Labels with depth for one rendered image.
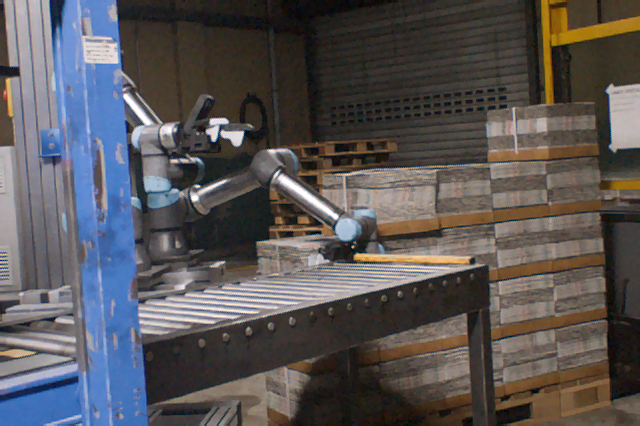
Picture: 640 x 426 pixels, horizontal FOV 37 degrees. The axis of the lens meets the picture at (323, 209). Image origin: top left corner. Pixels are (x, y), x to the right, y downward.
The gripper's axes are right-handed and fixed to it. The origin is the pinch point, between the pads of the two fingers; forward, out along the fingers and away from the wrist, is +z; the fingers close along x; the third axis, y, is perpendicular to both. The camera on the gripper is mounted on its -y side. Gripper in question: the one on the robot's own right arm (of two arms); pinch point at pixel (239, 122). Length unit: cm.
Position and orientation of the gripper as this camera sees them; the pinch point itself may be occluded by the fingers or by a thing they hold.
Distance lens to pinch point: 255.9
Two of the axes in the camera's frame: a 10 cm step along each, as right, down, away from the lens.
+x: -5.2, -0.6, -8.5
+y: -0.1, 10.0, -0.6
